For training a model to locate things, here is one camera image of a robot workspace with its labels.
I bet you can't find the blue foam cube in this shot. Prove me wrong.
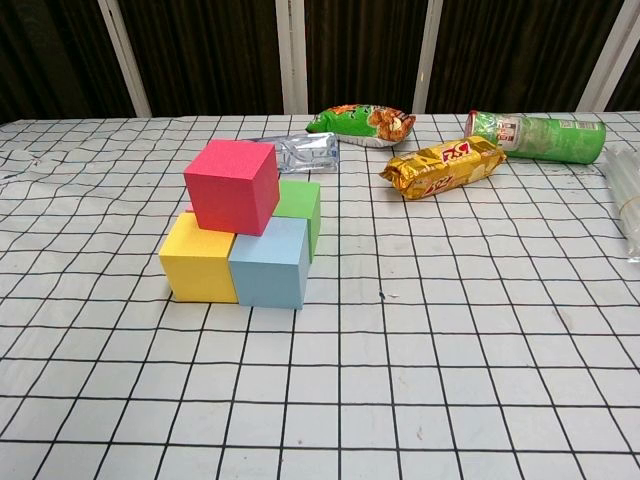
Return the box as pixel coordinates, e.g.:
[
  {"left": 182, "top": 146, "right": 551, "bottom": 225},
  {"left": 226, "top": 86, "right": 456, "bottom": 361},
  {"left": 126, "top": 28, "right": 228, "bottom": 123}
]
[{"left": 228, "top": 216, "right": 312, "bottom": 312}]

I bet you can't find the white metal frame post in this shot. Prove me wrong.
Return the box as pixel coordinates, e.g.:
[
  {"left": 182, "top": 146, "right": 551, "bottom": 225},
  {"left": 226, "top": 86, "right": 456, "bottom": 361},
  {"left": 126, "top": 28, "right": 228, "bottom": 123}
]
[
  {"left": 410, "top": 0, "right": 442, "bottom": 114},
  {"left": 578, "top": 0, "right": 635, "bottom": 112},
  {"left": 97, "top": 0, "right": 154, "bottom": 119},
  {"left": 274, "top": 0, "right": 309, "bottom": 115}
]

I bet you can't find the green snack chip bag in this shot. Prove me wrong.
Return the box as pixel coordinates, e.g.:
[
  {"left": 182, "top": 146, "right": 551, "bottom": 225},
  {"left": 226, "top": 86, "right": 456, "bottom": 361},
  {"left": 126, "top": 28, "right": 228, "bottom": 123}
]
[{"left": 305, "top": 103, "right": 417, "bottom": 149}]

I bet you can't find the green foam cube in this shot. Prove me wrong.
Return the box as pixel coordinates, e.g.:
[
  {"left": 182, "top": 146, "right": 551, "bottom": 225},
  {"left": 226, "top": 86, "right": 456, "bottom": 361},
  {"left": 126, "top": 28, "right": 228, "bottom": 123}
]
[{"left": 272, "top": 179, "right": 322, "bottom": 265}]

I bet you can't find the green chip can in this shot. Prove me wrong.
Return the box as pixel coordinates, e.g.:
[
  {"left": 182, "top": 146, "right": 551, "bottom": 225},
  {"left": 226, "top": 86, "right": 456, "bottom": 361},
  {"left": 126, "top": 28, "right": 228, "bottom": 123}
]
[{"left": 465, "top": 109, "right": 607, "bottom": 165}]

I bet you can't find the bundle of clear plastic tubes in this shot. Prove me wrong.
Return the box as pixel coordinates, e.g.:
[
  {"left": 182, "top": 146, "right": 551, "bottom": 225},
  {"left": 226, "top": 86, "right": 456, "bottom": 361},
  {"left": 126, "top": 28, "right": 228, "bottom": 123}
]
[{"left": 599, "top": 144, "right": 640, "bottom": 264}]

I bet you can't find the yellow foam cube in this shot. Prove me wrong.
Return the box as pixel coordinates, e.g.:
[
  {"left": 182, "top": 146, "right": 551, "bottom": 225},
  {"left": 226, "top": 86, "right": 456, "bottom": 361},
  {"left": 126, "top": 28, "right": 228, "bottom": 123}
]
[{"left": 158, "top": 211, "right": 239, "bottom": 304}]

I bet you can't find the clear plastic water bottle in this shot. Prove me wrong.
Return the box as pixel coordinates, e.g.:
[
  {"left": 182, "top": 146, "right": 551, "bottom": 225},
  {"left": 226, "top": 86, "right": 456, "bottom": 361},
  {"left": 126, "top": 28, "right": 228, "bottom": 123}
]
[{"left": 244, "top": 131, "right": 341, "bottom": 175}]

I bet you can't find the gold cracker packet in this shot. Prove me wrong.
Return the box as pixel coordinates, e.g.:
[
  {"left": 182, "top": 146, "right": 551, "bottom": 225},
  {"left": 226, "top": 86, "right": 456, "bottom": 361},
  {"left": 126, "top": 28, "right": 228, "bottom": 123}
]
[{"left": 379, "top": 135, "right": 507, "bottom": 201}]

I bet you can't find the white black-grid tablecloth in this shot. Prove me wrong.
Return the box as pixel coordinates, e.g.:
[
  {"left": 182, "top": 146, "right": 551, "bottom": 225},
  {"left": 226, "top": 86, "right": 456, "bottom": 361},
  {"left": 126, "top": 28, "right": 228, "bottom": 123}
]
[{"left": 0, "top": 112, "right": 640, "bottom": 480}]

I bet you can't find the red foam cube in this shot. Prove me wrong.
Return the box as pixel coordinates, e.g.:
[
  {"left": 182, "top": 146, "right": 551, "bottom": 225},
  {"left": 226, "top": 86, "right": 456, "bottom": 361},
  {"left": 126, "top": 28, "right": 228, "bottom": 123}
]
[{"left": 183, "top": 139, "right": 280, "bottom": 236}]

